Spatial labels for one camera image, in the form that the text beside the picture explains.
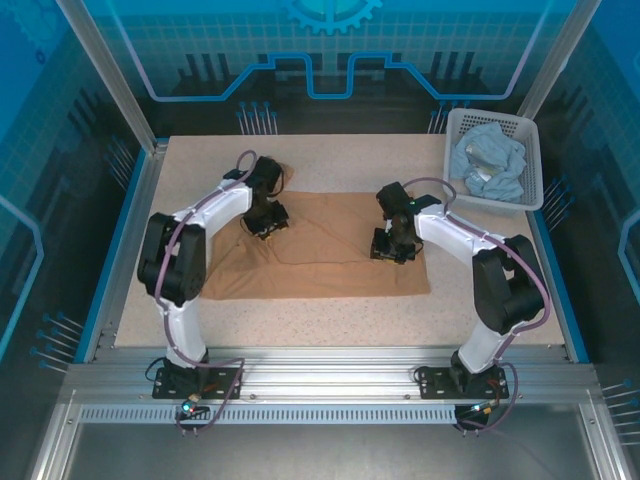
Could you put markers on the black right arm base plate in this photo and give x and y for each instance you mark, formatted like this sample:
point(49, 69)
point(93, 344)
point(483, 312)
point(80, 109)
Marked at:
point(435, 382)

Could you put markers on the pale perforated plastic basket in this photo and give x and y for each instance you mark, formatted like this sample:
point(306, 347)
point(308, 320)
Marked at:
point(532, 165)

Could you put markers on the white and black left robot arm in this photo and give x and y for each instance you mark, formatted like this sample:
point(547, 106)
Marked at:
point(215, 205)

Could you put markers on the light blue t-shirt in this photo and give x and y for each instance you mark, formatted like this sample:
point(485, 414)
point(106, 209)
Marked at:
point(490, 165)

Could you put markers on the aluminium lower frame bar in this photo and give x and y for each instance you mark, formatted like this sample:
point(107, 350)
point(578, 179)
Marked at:
point(55, 440)
point(602, 440)

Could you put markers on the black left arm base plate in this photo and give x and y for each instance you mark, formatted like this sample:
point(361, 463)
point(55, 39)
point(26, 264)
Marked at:
point(225, 385)

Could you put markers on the aluminium frame post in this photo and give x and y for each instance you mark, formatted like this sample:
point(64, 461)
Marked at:
point(560, 50)
point(130, 100)

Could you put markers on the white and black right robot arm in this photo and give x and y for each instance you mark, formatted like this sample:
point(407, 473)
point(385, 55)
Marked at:
point(450, 230)

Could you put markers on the orange t-shirt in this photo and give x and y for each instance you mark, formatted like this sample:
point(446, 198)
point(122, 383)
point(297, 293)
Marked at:
point(325, 240)

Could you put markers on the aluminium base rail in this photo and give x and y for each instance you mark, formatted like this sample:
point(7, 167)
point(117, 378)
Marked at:
point(325, 375)

